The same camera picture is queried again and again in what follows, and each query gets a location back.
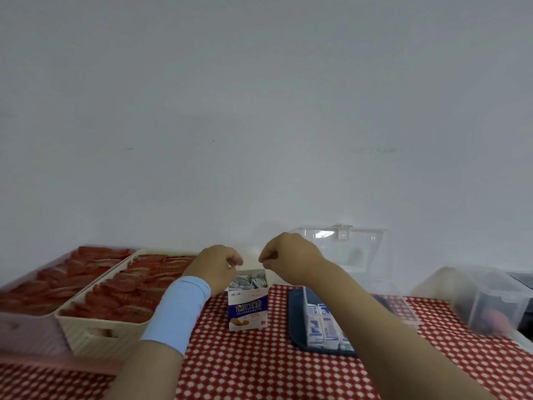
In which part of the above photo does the person's right hand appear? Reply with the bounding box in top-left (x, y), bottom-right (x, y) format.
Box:
top-left (258, 232), bottom-right (332, 288)

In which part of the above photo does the person's left hand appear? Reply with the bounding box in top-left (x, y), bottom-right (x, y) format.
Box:
top-left (182, 244), bottom-right (244, 298)

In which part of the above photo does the pile of bandage strips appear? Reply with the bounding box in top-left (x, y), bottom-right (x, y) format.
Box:
top-left (229, 273), bottom-right (267, 291)

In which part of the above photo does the blue white cardboard box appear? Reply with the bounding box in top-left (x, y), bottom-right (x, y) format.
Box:
top-left (227, 247), bottom-right (270, 333)

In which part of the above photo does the clear storage box blue base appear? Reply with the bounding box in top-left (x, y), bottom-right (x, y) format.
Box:
top-left (288, 223), bottom-right (421, 358)

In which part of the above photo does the row of bandage stacks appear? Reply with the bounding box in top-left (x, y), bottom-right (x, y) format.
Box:
top-left (305, 303), bottom-right (355, 351)

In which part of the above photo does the person's right forearm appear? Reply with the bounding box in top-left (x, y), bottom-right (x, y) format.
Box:
top-left (312, 262), bottom-right (496, 400)

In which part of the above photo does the person's left forearm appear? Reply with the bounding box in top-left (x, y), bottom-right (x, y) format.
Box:
top-left (102, 340), bottom-right (185, 400)

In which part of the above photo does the light blue wristband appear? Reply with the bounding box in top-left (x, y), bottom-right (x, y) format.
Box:
top-left (140, 276), bottom-right (212, 357)

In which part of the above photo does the pile of red packets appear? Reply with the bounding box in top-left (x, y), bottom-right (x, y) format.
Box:
top-left (0, 246), bottom-right (133, 316)
top-left (60, 253), bottom-right (197, 324)

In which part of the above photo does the cream perforated plastic basket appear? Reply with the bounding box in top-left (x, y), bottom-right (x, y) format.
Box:
top-left (55, 249), bottom-right (200, 362)

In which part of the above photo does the pink plastic tray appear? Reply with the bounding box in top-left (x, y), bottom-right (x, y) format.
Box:
top-left (0, 352), bottom-right (124, 376)

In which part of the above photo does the clear plastic container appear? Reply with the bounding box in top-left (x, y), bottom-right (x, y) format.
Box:
top-left (410, 266), bottom-right (533, 338)

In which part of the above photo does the pink perforated plastic basket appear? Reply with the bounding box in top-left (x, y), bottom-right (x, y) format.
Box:
top-left (0, 247), bottom-right (138, 359)

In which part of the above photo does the black flat object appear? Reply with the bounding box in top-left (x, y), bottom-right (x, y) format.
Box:
top-left (507, 271), bottom-right (533, 329)

